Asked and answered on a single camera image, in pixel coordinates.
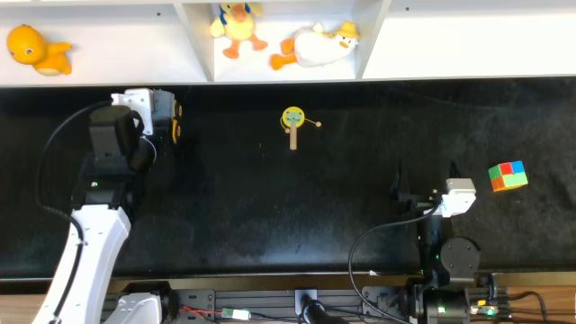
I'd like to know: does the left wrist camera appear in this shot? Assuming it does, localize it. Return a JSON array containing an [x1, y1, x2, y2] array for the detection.
[[110, 87, 156, 137]]

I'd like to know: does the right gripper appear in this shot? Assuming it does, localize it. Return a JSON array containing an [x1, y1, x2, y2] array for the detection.
[[389, 159, 462, 215]]

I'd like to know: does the grey and yellow toy truck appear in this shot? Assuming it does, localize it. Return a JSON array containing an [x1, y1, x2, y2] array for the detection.
[[151, 88, 184, 145]]

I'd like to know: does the yellow rubber duck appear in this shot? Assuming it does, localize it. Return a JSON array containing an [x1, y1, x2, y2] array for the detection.
[[5, 23, 74, 77]]

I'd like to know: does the yellow plush duck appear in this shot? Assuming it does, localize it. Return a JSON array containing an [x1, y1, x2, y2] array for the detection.
[[210, 2, 269, 60]]

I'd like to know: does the white shelf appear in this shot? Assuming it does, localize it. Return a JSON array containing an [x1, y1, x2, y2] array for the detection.
[[0, 0, 576, 89]]

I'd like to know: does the mounting rail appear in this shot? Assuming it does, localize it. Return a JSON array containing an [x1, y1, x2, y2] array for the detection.
[[102, 278, 550, 324]]

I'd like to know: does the white plush duck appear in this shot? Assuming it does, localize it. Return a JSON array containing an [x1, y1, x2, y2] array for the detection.
[[269, 20, 361, 71]]

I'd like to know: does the yellow wooden rattle drum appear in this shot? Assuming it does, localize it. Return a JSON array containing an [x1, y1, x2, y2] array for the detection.
[[279, 105, 323, 151]]

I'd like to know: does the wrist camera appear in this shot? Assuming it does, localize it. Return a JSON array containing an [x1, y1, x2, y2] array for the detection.
[[437, 177, 478, 219], [110, 87, 156, 137]]

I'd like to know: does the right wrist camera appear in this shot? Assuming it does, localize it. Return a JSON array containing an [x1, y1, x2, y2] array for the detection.
[[437, 177, 478, 219]]

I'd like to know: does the black cable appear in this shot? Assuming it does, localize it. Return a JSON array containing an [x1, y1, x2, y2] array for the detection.
[[347, 204, 445, 324], [36, 100, 113, 253]]

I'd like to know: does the many-coloured puzzle cube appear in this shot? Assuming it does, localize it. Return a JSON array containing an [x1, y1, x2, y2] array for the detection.
[[488, 160, 529, 194]]

